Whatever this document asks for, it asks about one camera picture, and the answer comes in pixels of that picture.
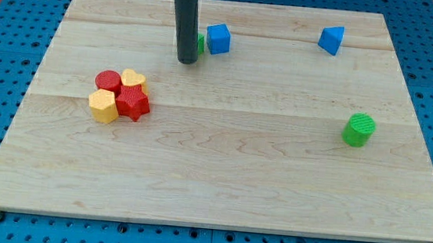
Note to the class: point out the blue cube block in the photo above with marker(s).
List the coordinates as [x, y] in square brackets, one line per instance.
[218, 39]

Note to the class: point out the blue triangle block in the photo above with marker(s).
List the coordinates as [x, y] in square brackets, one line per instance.
[331, 39]

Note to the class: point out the wooden board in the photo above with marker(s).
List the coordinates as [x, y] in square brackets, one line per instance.
[247, 141]

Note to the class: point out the green block behind rod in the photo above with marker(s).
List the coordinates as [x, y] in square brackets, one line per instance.
[200, 44]

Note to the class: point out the red star block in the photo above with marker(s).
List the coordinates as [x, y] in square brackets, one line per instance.
[132, 102]

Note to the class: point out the yellow heart block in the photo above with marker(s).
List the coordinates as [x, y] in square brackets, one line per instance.
[129, 77]

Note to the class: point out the yellow hexagon block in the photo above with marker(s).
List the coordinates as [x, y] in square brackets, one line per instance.
[103, 106]

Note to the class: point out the red cylinder block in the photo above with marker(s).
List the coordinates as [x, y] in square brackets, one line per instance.
[108, 80]

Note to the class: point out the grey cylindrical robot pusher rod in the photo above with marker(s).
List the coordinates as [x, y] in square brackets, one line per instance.
[186, 22]

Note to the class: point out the green cylinder block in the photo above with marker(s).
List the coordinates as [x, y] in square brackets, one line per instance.
[358, 130]

